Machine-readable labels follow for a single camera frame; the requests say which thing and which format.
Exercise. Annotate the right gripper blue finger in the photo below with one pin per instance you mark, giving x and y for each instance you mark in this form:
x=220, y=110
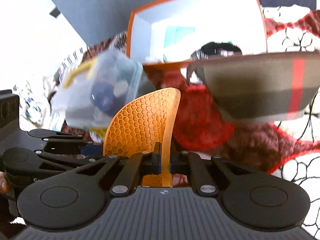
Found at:
x=92, y=150

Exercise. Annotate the orange honeycomb flexible piece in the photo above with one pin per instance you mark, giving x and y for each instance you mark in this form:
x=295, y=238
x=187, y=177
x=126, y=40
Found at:
x=140, y=124

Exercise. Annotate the black scrunchie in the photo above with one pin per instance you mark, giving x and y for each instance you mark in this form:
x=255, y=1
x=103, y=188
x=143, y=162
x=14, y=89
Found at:
x=215, y=49

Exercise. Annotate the person's hand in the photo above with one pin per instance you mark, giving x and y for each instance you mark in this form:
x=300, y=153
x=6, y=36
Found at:
x=4, y=186

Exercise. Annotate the clear plastic container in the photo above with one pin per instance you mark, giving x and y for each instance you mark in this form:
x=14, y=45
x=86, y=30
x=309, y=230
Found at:
x=92, y=94

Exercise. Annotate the orange white storage box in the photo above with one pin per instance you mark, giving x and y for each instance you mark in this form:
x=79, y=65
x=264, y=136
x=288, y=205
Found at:
x=171, y=30

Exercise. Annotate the beige striped fabric pouch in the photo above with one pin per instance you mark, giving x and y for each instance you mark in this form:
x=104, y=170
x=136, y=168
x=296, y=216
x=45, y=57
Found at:
x=260, y=88

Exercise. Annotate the red floral plush blanket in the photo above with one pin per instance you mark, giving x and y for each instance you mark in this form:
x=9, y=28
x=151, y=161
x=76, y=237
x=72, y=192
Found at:
x=267, y=147

